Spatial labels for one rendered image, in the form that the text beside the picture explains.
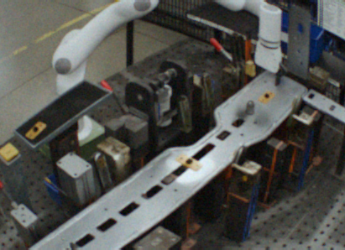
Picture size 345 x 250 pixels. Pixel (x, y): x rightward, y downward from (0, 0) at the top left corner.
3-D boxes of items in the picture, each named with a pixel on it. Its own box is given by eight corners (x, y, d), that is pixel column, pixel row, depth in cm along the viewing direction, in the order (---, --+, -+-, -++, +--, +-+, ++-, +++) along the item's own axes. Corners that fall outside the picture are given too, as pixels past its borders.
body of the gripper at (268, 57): (253, 39, 195) (252, 64, 202) (276, 49, 190) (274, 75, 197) (263, 33, 200) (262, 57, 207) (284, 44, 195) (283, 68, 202)
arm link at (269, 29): (258, 28, 198) (259, 39, 191) (258, 0, 190) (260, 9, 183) (279, 32, 197) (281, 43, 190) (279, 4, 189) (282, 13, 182)
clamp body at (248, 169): (239, 247, 189) (254, 180, 168) (213, 236, 195) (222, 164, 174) (253, 233, 195) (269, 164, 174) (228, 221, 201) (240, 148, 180)
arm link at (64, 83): (52, 97, 212) (52, 46, 198) (64, 73, 227) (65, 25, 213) (79, 100, 212) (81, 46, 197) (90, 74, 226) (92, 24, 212)
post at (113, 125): (123, 218, 202) (114, 130, 178) (113, 211, 205) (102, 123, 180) (132, 211, 205) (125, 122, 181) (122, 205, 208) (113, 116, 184)
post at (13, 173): (36, 251, 182) (7, 166, 156) (24, 240, 186) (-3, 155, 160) (48, 242, 187) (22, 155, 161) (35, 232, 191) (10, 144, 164)
